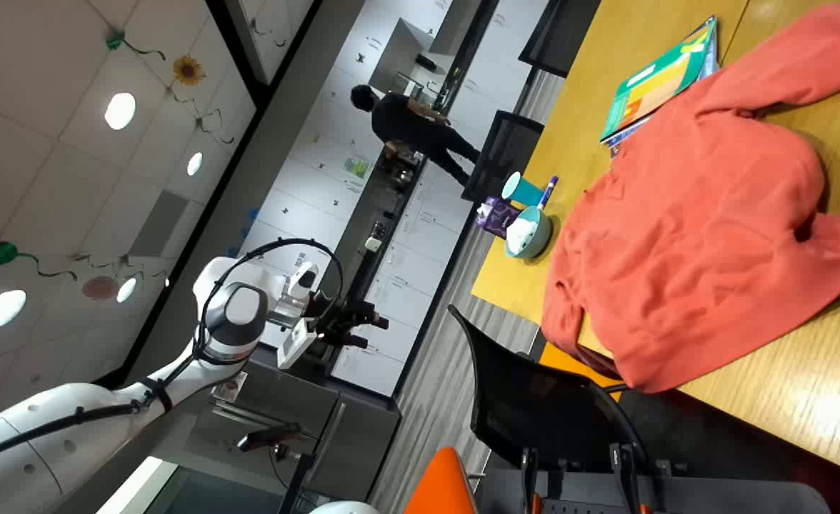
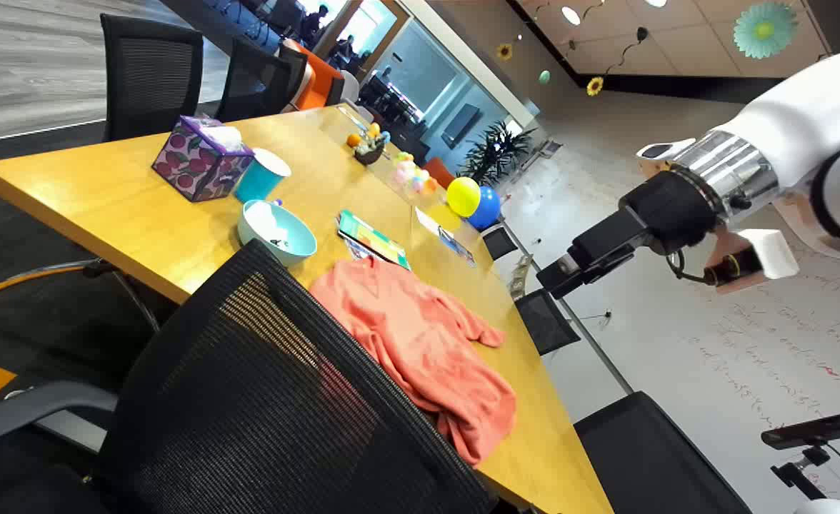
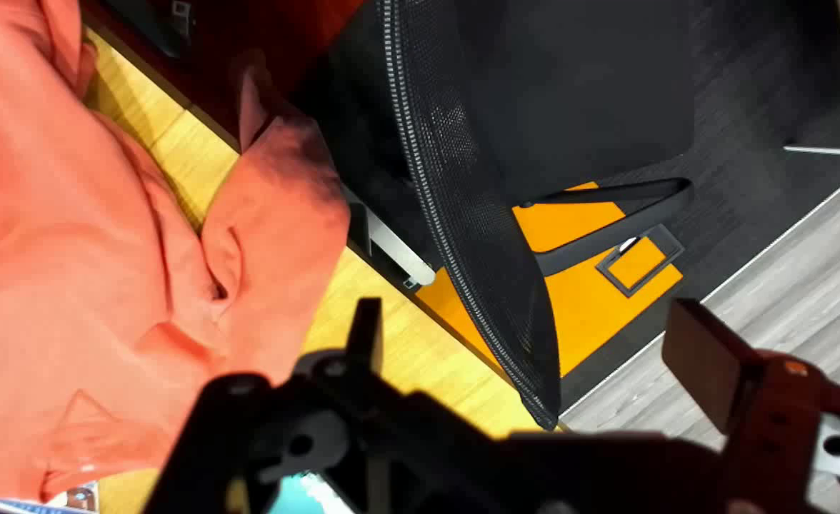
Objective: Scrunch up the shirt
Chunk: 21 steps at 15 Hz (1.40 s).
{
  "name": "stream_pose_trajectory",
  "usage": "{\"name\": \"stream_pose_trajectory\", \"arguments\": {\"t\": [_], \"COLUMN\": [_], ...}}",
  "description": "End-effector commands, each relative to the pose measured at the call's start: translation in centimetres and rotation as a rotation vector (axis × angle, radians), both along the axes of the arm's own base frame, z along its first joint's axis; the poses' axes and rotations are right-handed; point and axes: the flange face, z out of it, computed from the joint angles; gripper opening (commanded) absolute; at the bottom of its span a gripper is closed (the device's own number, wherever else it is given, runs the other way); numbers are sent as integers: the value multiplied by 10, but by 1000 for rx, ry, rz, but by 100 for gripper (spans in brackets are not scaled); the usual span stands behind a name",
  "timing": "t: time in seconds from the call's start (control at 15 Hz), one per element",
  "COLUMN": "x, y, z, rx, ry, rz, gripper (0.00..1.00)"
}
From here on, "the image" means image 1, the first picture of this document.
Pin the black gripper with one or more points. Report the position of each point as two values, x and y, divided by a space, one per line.
338 320

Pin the orange red shirt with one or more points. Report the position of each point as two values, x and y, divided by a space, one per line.
707 242

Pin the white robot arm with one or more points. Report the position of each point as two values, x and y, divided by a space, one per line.
54 442

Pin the purple small box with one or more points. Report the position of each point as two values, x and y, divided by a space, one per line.
494 216

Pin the orange chair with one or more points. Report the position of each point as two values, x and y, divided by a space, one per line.
440 486

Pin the teal white round container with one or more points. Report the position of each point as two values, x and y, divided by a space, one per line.
525 234

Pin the person in black clothes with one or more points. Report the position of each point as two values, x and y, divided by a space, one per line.
405 125

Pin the black mesh office chair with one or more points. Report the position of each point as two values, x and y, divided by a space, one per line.
551 420

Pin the teal marker pen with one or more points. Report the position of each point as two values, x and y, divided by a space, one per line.
545 192

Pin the green colourful book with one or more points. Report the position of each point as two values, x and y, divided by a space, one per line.
661 82

